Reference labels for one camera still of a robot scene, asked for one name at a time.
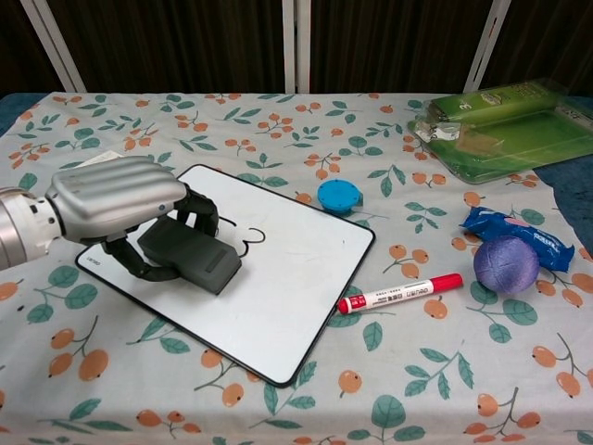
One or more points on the blue round plastic lid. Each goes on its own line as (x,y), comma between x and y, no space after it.
(337,196)

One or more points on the white dry-erase board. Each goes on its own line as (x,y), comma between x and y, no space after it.
(278,287)

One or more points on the picture postcard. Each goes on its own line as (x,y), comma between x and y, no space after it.
(95,161)

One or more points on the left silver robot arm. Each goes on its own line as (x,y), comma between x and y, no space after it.
(23,227)

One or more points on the blue snack packet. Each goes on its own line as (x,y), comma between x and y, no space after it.
(533,234)

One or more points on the red and white marker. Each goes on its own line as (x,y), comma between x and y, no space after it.
(400,293)

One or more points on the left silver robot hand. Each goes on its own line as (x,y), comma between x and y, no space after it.
(116,199)

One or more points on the green plastic blister package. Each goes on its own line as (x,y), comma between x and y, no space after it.
(509,134)

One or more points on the dark grey board eraser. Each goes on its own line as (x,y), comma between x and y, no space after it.
(194,257)

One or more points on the white metal frame post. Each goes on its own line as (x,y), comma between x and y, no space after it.
(52,44)
(296,46)
(486,46)

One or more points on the floral fruit print tablecloth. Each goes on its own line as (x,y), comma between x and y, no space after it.
(296,371)

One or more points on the purple fabric ball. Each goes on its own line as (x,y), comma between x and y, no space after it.
(507,264)

